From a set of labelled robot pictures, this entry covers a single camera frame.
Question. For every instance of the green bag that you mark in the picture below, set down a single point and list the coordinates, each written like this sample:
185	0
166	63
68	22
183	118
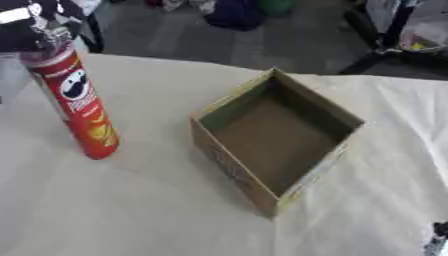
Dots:
275	6

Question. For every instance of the open tan cardboard box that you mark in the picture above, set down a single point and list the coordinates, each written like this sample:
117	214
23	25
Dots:
274	140

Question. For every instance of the red chip can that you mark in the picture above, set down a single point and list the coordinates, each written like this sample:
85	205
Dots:
81	113

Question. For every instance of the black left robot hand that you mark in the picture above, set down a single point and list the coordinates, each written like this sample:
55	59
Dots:
23	36

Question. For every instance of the pale plastic bag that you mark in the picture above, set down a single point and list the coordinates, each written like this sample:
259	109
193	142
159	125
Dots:
429	36

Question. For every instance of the black metal stand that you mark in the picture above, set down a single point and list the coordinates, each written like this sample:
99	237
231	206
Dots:
389	36

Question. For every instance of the black furniture leg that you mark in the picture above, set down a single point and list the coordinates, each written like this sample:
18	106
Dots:
94	33

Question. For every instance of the dark blue bag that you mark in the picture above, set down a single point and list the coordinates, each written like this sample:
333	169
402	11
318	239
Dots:
236	15

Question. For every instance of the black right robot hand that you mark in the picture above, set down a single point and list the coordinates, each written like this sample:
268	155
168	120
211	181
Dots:
441	240

